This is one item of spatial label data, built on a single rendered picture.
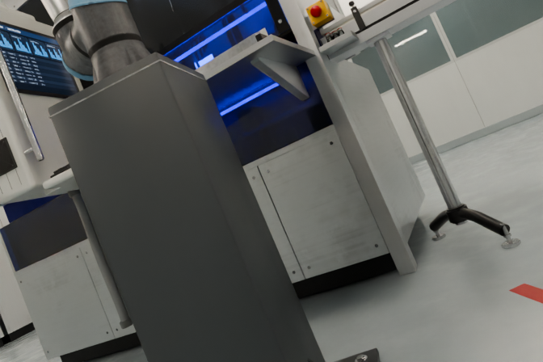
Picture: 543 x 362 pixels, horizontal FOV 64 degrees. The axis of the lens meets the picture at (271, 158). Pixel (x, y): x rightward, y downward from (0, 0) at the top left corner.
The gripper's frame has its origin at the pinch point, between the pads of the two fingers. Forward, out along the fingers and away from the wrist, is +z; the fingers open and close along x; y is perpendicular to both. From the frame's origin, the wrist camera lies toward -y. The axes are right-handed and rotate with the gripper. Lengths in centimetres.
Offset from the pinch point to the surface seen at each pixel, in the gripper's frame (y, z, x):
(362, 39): -47, 24, 27
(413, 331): 11, 110, 16
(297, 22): -35.7, 9.2, 9.8
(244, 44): 1.9, 19.4, 1.4
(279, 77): -14.5, 29.4, 1.6
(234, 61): 4.3, 23.1, -2.7
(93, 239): -12, 53, -101
